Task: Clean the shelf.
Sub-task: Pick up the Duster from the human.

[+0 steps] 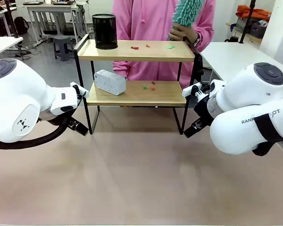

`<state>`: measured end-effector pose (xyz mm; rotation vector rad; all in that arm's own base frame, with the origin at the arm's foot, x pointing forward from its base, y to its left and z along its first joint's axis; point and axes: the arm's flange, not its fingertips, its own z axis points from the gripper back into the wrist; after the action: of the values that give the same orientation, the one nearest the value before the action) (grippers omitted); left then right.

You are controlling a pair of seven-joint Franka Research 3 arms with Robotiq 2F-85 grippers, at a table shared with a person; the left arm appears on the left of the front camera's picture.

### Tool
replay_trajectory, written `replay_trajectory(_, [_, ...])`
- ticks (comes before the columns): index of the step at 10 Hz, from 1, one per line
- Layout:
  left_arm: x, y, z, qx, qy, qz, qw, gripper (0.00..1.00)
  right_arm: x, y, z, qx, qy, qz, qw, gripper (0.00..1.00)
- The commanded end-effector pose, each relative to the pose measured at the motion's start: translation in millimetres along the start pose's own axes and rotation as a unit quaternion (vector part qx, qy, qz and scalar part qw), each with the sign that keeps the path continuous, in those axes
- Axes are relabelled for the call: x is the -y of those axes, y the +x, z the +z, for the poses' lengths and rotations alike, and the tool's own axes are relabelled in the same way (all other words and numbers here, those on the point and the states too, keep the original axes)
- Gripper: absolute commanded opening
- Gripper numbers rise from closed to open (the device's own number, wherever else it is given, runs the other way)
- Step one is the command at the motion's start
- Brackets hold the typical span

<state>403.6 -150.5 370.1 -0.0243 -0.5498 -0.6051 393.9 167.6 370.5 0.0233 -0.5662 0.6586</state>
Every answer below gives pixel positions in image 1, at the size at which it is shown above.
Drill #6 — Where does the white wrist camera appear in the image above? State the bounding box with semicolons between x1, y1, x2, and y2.
181;82;201;97
70;81;90;101

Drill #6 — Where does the black backpack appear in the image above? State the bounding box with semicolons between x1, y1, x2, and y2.
14;16;29;35

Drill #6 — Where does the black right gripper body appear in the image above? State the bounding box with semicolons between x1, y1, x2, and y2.
193;98;215;126

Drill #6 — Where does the person's left hand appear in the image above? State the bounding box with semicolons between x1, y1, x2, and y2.
167;23;198;42

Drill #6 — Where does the teal chenille duster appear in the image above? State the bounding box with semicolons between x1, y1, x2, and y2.
167;0;205;40

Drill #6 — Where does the black mesh pen holder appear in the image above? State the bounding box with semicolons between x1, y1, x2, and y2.
92;13;118;50

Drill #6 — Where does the white side table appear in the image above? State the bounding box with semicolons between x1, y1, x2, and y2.
0;36;24;60

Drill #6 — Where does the black stand pole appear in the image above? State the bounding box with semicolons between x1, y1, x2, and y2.
240;0;256;44
6;0;20;40

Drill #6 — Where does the black sleeved arm cable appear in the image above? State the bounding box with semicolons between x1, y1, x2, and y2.
0;116;70;150

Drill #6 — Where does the gray plastic stool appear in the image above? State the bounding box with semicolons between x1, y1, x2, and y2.
52;36;75;62

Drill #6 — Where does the person's left forearm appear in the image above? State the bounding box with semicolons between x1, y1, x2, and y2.
192;24;215;52

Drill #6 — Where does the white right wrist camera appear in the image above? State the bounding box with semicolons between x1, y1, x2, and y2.
181;82;201;97

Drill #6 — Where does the large white table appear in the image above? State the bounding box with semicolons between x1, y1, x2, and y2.
200;41;283;82

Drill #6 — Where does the black arm strap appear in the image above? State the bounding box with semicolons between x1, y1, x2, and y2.
251;113;283;157

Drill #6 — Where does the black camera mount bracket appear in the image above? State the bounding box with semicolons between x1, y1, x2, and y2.
195;84;212;101

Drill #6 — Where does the white power socket block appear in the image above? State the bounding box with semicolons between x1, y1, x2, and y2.
93;69;127;96

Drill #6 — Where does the person in pink hoodie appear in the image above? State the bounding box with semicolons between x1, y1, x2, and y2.
110;0;215;83

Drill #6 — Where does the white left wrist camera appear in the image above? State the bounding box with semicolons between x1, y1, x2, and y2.
70;81;90;101

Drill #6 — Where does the dark plastic crate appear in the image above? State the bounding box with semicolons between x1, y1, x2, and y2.
250;20;268;38

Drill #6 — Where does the white background desk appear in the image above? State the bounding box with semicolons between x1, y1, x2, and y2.
23;1;87;45

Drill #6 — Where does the two-tier wood metal shelf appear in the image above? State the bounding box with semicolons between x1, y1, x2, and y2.
73;33;201;135

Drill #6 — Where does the orange cloth pile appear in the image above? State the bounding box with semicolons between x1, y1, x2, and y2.
235;4;272;22

